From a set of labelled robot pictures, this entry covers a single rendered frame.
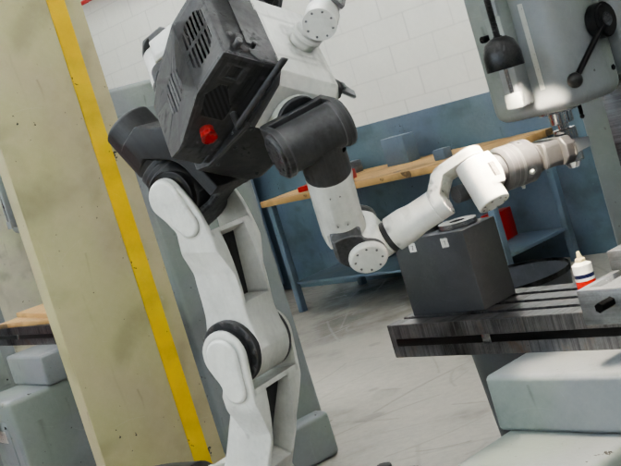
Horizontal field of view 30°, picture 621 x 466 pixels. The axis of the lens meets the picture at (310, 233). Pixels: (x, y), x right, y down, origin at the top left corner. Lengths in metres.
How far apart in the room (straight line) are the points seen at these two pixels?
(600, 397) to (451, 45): 6.03
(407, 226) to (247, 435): 0.59
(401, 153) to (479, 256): 5.59
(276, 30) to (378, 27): 6.30
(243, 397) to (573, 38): 0.98
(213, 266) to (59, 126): 1.33
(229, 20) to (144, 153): 0.40
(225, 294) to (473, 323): 0.55
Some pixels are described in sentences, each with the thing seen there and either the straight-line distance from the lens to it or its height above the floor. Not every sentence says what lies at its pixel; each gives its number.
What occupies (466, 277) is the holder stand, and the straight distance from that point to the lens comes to 2.61.
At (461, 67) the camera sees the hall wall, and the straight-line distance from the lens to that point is 8.09.
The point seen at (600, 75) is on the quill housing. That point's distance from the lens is 2.36.
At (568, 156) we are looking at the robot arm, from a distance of 2.33.
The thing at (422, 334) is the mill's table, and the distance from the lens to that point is 2.67.
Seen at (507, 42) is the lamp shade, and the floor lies 1.47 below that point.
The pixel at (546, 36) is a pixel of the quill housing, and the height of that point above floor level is 1.46.
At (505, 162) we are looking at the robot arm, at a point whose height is 1.25.
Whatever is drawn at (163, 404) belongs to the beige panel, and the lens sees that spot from 3.74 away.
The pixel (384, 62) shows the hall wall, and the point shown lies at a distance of 8.56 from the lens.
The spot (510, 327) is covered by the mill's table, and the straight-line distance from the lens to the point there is 2.49.
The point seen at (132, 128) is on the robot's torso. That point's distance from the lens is 2.49.
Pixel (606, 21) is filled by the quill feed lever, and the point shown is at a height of 1.45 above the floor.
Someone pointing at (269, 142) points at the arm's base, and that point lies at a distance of 2.09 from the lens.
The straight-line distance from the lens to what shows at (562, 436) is 2.31.
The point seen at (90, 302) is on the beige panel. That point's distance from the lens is 3.61.
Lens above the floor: 1.46
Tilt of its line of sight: 6 degrees down
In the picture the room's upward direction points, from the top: 17 degrees counter-clockwise
